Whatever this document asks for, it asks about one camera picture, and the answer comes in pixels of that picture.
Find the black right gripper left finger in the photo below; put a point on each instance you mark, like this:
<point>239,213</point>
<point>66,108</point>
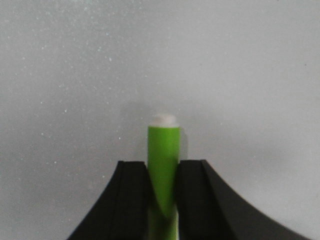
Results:
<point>121,211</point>

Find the green highlighter pen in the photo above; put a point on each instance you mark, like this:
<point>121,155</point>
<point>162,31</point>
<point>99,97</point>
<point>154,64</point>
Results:
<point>163,148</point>

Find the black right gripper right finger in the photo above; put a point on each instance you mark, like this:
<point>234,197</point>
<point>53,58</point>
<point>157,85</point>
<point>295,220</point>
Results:
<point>211,207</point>

